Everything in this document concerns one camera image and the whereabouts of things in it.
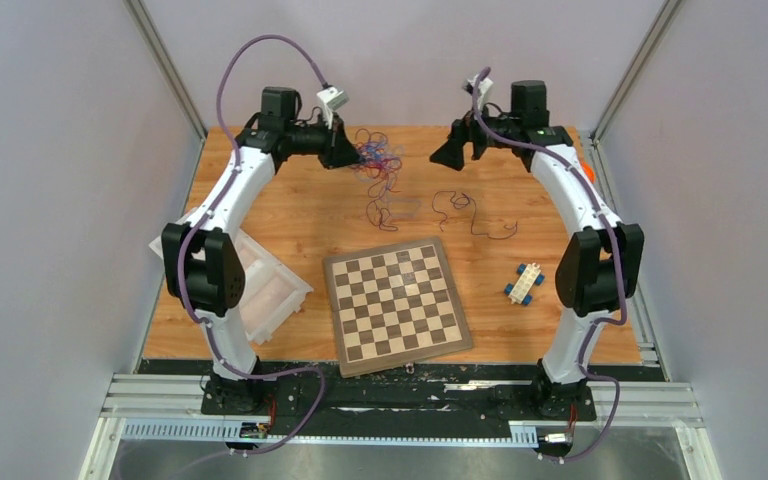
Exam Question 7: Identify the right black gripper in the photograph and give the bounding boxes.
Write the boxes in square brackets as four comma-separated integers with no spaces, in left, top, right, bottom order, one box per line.
[430,97,519,171]

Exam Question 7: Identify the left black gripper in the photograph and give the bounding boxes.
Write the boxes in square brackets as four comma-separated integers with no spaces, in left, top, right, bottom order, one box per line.
[283,112,365,170]

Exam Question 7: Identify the purple wire bundle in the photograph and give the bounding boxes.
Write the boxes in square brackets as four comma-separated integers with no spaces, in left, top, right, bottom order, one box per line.
[350,129,519,241]

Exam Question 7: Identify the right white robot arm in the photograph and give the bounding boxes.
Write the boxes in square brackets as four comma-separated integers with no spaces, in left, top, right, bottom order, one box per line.
[430,74,644,419]

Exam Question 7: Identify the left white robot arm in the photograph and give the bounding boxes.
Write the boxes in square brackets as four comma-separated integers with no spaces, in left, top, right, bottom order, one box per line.
[160,85,361,414]

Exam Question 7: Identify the orange curved plastic piece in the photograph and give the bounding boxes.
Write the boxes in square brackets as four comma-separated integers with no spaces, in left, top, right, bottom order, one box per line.
[580,162,595,184]

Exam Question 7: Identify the white blue toy car chassis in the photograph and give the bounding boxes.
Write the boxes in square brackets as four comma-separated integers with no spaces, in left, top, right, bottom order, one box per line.
[504,263,545,306]

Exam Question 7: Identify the white plastic compartment tray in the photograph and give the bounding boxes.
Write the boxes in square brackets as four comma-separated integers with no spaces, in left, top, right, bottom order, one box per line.
[148,206,314,346]

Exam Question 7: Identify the wooden chessboard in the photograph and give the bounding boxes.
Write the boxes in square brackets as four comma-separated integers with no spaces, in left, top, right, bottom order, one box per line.
[323,237,473,378]

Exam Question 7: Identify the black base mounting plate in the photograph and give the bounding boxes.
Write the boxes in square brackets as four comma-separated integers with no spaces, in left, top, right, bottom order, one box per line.
[199,361,596,439]

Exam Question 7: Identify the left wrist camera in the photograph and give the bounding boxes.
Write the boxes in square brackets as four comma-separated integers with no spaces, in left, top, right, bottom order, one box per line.
[316,86,349,127]

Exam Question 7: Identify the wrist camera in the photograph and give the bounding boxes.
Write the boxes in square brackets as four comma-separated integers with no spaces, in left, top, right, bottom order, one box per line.
[462,74,494,110]
[316,86,349,127]

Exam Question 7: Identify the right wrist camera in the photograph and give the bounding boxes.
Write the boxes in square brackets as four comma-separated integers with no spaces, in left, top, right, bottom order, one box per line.
[462,74,494,110]

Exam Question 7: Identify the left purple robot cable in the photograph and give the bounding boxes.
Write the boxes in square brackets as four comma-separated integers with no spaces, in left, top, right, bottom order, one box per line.
[177,34,327,458]

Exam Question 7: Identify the aluminium frame rail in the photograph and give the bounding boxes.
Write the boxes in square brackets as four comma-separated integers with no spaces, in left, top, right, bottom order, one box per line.
[80,371,721,479]

